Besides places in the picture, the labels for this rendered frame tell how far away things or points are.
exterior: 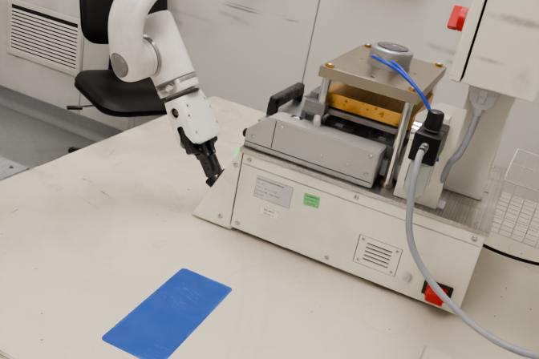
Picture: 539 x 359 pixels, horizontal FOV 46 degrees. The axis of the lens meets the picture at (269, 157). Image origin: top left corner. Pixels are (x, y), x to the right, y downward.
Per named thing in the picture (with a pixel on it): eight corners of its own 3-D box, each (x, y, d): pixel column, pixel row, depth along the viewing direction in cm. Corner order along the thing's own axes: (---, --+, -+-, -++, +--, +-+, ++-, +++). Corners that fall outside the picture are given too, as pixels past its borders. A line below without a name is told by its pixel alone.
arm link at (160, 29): (169, 80, 119) (203, 68, 125) (141, 14, 117) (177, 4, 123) (143, 91, 124) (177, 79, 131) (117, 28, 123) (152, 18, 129)
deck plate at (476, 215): (505, 171, 133) (507, 167, 133) (488, 237, 103) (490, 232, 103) (305, 108, 148) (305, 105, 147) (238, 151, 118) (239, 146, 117)
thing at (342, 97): (428, 111, 129) (442, 66, 125) (405, 140, 110) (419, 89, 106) (349, 88, 134) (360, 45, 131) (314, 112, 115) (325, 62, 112)
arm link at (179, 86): (179, 77, 119) (185, 91, 119) (202, 69, 127) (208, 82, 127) (146, 90, 123) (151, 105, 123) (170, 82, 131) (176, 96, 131)
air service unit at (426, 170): (434, 183, 107) (459, 100, 101) (416, 215, 94) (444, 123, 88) (404, 173, 108) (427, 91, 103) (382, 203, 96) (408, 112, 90)
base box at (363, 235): (478, 241, 140) (503, 171, 133) (452, 331, 107) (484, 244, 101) (261, 165, 157) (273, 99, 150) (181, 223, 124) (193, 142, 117)
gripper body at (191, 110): (180, 88, 119) (203, 143, 121) (207, 78, 128) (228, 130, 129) (150, 101, 123) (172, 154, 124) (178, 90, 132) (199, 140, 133)
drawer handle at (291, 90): (302, 101, 137) (305, 83, 135) (274, 117, 124) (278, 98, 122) (293, 98, 137) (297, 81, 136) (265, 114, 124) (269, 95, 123)
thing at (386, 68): (464, 118, 130) (484, 56, 125) (438, 163, 103) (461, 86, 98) (352, 85, 137) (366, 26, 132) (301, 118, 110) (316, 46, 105)
